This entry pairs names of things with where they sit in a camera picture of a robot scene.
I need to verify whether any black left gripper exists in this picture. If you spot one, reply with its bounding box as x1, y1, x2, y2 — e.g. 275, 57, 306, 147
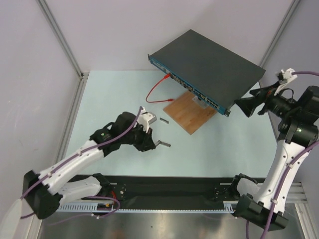
121, 123, 156, 152

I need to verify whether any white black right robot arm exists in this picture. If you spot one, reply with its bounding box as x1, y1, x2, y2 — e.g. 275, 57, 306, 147
229, 84, 319, 232

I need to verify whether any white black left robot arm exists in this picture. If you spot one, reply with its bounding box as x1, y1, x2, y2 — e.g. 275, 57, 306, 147
22, 107, 157, 219

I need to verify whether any silver transceiver module on table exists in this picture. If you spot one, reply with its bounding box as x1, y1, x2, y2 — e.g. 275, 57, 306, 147
155, 140, 171, 147

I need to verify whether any wooden base board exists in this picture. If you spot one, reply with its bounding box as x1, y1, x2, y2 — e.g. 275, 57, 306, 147
163, 91, 217, 135

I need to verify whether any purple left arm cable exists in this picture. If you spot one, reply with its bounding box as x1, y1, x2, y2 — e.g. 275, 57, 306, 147
19, 106, 145, 221

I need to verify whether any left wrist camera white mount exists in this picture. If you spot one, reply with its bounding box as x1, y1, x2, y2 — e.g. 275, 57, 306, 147
137, 107, 157, 132

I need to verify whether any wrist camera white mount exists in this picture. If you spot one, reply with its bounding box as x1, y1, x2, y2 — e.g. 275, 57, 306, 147
274, 68, 297, 96
137, 107, 157, 132

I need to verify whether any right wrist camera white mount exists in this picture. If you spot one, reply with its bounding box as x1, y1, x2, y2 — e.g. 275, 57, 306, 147
274, 68, 297, 96

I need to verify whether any blue black network switch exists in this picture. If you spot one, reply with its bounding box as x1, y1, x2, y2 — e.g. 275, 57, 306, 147
148, 29, 265, 117

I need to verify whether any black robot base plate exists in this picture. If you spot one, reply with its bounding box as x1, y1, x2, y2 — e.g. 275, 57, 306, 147
64, 174, 250, 210

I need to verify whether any red ethernet cable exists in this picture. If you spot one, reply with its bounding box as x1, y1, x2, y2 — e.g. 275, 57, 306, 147
146, 73, 174, 104

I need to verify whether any aluminium frame post left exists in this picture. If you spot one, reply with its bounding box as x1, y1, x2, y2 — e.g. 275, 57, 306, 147
36, 0, 89, 80

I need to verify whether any aluminium frame post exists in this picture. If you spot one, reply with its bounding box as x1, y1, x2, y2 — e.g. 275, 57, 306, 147
36, 0, 89, 80
259, 0, 302, 68

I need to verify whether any aluminium frame post right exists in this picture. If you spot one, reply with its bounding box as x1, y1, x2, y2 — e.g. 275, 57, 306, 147
259, 0, 302, 68

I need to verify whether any grey slotted cable duct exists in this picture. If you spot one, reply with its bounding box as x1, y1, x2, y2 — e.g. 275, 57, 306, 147
57, 201, 238, 214

